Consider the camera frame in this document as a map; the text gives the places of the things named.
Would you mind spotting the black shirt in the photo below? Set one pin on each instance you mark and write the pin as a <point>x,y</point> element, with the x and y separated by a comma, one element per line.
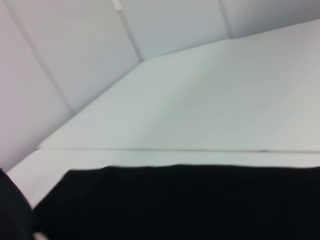
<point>175,205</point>

